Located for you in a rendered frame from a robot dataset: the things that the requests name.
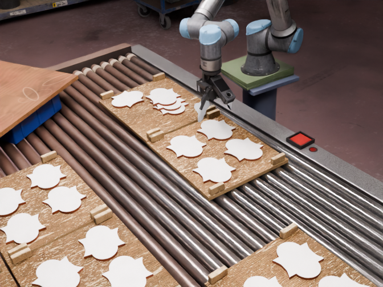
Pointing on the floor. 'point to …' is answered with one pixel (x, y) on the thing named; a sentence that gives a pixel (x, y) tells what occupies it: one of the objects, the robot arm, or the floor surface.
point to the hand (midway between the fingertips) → (216, 117)
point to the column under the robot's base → (265, 96)
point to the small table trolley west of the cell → (164, 9)
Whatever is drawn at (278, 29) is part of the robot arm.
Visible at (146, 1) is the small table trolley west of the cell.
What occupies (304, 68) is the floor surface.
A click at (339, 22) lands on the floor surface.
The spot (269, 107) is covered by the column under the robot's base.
